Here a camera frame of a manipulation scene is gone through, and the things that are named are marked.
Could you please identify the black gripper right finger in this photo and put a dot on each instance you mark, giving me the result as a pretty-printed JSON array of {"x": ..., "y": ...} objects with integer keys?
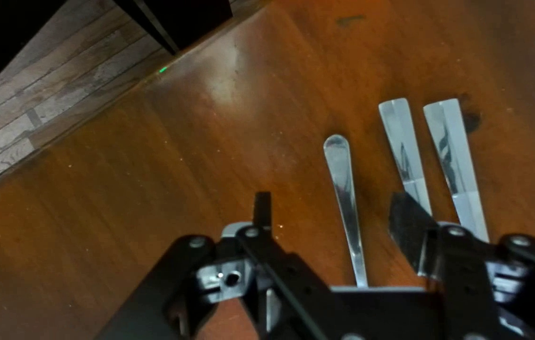
[{"x": 486, "y": 290}]

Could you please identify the silver teaspoon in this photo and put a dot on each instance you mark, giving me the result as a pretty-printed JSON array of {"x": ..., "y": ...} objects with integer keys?
[{"x": 339, "y": 163}]

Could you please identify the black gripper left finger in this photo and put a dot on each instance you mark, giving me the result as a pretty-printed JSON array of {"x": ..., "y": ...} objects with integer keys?
[{"x": 276, "y": 290}]

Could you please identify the silver knife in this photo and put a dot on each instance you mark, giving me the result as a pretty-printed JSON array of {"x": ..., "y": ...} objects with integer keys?
[{"x": 448, "y": 135}]

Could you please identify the silver fork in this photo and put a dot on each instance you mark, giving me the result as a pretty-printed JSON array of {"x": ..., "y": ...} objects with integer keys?
[{"x": 401, "y": 137}]

